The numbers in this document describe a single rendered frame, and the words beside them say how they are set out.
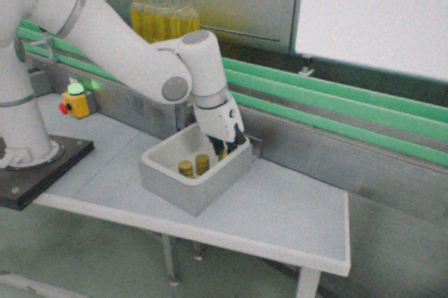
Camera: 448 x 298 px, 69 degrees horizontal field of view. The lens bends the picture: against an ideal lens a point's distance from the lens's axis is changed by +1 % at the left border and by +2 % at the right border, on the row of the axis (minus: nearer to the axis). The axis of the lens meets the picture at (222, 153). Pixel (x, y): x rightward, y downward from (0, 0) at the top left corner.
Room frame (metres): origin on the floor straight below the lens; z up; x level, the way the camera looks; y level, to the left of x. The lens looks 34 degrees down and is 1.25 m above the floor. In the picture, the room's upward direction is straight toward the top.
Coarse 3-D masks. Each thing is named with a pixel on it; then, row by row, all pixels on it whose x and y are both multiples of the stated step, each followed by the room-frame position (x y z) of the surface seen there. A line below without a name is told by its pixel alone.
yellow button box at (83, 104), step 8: (64, 96) 0.97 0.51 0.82; (72, 96) 0.96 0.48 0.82; (80, 96) 0.96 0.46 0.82; (88, 96) 0.98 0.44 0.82; (72, 104) 0.95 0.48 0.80; (80, 104) 0.95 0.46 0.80; (88, 104) 0.98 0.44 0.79; (72, 112) 0.96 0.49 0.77; (80, 112) 0.95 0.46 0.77; (88, 112) 0.97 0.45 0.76
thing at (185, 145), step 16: (192, 128) 0.73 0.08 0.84; (160, 144) 0.65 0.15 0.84; (176, 144) 0.68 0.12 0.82; (192, 144) 0.73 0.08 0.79; (208, 144) 0.74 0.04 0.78; (224, 144) 0.71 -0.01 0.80; (144, 160) 0.58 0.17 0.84; (160, 160) 0.63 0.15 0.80; (176, 160) 0.67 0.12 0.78; (192, 160) 0.68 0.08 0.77; (224, 160) 0.58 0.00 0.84; (176, 176) 0.53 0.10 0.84; (208, 176) 0.53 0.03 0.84
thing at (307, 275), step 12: (96, 216) 0.59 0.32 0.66; (144, 228) 0.55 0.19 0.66; (192, 240) 0.52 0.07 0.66; (0, 276) 0.75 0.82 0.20; (12, 276) 0.75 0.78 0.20; (24, 276) 0.75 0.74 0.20; (300, 276) 0.44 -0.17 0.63; (312, 276) 0.43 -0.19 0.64; (24, 288) 0.71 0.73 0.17; (36, 288) 0.70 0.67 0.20; (48, 288) 0.70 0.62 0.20; (60, 288) 0.70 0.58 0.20; (300, 288) 0.44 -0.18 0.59; (312, 288) 0.43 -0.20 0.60
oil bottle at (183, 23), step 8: (184, 8) 0.93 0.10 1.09; (192, 8) 0.94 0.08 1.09; (176, 16) 0.93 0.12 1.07; (184, 16) 0.92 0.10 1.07; (192, 16) 0.93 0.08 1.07; (176, 24) 0.93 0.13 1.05; (184, 24) 0.92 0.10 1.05; (192, 24) 0.93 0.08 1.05; (176, 32) 0.94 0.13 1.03; (184, 32) 0.92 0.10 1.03
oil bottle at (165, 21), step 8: (160, 8) 0.97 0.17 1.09; (168, 8) 0.96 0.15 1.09; (176, 8) 0.97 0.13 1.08; (160, 16) 0.96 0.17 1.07; (168, 16) 0.95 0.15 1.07; (160, 24) 0.96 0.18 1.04; (168, 24) 0.95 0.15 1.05; (160, 32) 0.97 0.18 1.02; (168, 32) 0.95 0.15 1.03; (160, 40) 0.97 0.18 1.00
